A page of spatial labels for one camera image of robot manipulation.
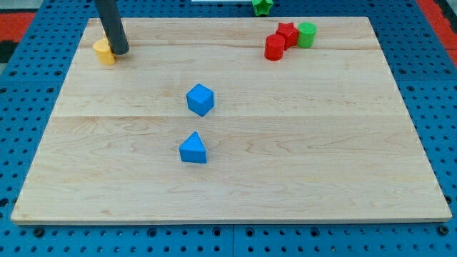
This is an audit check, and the blue cube block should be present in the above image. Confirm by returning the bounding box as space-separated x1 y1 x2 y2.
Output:
186 84 214 116

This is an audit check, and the light wooden board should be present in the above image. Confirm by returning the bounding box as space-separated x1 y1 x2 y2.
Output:
11 16 452 225

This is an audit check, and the blue triangular prism block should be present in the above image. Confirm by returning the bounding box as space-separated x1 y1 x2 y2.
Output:
179 131 207 163

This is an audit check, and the red cylinder block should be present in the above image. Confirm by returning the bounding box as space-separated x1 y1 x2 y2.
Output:
264 34 285 61

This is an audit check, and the red star block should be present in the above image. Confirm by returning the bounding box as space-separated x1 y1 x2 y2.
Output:
276 22 299 50

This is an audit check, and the green cylinder block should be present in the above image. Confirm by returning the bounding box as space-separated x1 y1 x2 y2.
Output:
297 22 317 49

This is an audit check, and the green star block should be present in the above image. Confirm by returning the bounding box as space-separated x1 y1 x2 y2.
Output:
251 0 273 16

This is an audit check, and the yellow block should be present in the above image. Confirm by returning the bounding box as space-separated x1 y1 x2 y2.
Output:
92 36 116 66

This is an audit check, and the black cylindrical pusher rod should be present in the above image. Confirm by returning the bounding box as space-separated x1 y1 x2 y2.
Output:
94 0 129 55

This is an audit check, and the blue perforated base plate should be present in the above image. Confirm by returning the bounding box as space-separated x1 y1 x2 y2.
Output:
0 0 457 257

